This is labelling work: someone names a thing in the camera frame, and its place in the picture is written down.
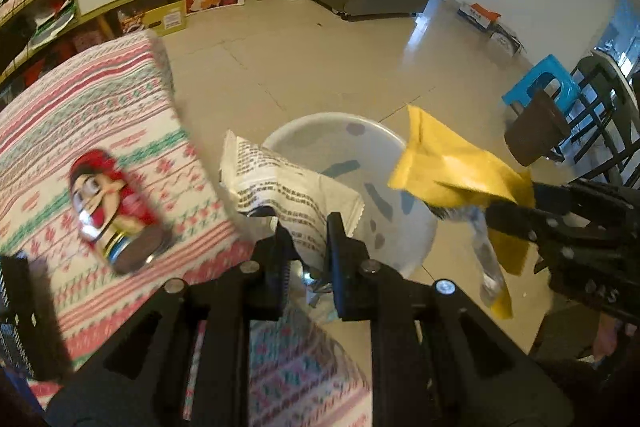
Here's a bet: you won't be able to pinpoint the yellow snack wrapper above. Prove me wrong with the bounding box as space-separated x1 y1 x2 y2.
387 104 537 320

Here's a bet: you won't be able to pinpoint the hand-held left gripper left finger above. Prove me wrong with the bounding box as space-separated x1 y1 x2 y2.
45 224 294 427

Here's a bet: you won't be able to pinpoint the black box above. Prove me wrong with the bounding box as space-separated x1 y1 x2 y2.
0 252 66 383

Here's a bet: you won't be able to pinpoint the white round waste bin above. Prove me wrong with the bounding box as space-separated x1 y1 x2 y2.
260 112 438 295

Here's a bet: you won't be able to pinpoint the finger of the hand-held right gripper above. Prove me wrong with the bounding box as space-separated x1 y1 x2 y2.
530 181 593 214
486 201 558 249

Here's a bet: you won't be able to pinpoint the red cartoon drink can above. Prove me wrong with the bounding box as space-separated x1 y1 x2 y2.
68 149 172 278

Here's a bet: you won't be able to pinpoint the white and wood cabinet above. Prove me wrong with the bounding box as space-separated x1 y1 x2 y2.
0 0 293 82

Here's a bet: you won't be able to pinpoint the blue plastic stool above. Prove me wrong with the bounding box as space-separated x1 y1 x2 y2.
501 54 584 118

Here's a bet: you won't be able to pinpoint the white printed snack wrapper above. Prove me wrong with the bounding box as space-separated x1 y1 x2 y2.
219 129 365 273

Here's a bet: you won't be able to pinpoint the cardboard boxes by wall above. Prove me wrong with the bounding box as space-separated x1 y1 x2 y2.
456 2 503 32

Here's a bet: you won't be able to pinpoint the striped patterned table cloth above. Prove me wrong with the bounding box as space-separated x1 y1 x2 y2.
0 29 373 427

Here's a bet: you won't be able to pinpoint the person's right hand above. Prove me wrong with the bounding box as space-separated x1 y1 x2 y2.
592 312 626 363

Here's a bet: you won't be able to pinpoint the white cardboard box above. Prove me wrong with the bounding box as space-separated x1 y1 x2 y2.
489 24 527 56

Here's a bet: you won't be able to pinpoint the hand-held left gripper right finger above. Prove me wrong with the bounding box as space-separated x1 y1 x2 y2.
324 213 576 427

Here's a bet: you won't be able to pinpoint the black chair brown seat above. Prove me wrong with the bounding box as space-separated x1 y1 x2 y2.
504 49 640 188

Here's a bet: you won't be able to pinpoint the yellow cardboard box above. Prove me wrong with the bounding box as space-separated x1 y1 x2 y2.
144 0 189 38

